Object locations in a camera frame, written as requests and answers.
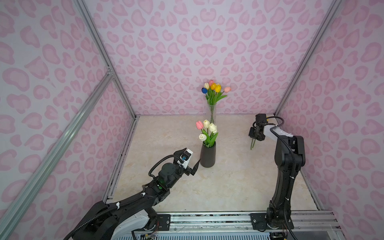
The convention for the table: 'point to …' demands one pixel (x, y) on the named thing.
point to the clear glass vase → (212, 108)
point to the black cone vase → (207, 155)
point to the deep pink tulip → (199, 125)
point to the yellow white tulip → (206, 85)
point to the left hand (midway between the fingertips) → (193, 151)
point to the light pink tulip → (227, 89)
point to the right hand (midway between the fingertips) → (255, 133)
